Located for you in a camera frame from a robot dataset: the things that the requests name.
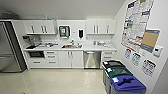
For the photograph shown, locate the stainless steel dishwasher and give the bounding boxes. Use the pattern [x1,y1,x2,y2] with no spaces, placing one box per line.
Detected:
[83,50,102,70]

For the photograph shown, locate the white two-door sink cabinet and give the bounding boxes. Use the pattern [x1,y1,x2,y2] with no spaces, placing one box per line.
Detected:
[58,50,85,70]

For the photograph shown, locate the steel paper towel dispenser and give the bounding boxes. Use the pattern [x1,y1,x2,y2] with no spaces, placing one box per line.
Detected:
[58,25,71,40]

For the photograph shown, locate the grey bin black lid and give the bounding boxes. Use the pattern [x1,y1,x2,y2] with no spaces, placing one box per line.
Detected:
[101,59,125,94]

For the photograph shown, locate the grey bin green lid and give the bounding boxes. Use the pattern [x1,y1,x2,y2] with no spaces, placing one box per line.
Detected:
[104,66,135,94]

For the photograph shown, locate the black built-in microwave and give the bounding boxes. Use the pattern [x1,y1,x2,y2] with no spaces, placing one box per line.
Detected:
[28,50,46,59]

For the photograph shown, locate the blue bottle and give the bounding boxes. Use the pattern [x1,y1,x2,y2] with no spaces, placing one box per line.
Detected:
[44,14,49,21]

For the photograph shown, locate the white wide drawer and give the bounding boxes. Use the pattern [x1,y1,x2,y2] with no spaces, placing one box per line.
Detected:
[29,58,46,69]

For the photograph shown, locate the grey bin blue lid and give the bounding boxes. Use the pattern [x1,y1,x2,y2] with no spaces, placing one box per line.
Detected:
[110,74,147,94]

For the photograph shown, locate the stainless steel refrigerator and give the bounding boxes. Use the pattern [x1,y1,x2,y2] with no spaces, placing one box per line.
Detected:
[0,20,27,74]

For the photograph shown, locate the white wall thermostat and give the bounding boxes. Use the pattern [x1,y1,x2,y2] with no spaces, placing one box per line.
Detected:
[152,45,165,59]

